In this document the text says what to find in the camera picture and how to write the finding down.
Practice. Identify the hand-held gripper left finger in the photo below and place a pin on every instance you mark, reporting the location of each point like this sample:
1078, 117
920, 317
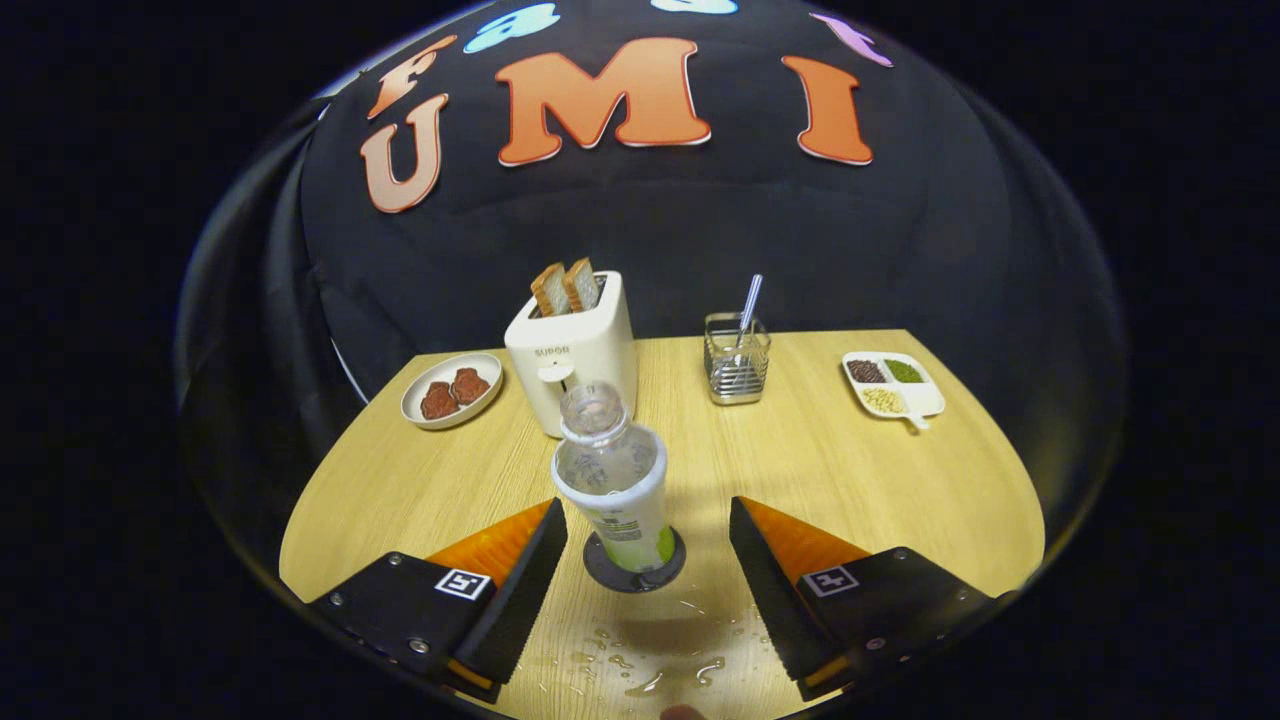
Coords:
520, 600

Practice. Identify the small round white plate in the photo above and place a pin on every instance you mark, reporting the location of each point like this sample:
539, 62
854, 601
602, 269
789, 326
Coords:
420, 412

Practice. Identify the pile of dark beans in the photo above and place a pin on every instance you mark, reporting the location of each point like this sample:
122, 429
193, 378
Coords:
865, 371

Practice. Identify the wooden table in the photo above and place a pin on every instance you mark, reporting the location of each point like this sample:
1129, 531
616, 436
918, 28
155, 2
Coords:
820, 490

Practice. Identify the pile of green beans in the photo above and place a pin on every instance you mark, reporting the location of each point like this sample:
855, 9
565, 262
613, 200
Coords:
903, 371

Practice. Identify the toasted bread slice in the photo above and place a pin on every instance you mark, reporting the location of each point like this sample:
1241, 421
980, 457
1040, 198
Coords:
582, 284
550, 290

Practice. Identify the dark round coaster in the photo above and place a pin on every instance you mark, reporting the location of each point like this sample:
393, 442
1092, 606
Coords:
600, 570

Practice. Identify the white toaster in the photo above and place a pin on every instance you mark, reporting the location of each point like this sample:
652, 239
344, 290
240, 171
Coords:
590, 350

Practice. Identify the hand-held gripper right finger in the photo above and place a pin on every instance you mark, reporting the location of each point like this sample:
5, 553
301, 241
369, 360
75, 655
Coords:
775, 600

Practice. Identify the clear plastic juice bottle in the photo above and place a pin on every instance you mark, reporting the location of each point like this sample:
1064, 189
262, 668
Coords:
612, 480

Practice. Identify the reddish brown meat piece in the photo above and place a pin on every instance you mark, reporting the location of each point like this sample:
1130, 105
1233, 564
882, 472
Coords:
469, 385
438, 400

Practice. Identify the pile of yellow beans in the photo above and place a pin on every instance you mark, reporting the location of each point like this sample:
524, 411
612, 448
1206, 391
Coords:
883, 400

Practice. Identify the white divided dish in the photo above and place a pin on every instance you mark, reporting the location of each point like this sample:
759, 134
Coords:
925, 398

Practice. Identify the silver straw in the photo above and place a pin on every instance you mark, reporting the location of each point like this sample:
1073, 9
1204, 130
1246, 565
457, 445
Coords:
750, 300

